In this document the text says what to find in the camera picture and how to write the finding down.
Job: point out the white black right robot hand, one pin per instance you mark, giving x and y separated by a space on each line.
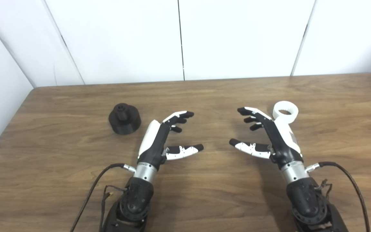
280 141

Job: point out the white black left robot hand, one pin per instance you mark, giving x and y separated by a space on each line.
155 141

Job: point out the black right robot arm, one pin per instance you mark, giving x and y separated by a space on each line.
306 199

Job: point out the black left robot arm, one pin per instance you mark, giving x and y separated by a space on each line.
137 199

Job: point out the round black plastic part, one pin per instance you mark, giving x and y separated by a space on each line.
126 124

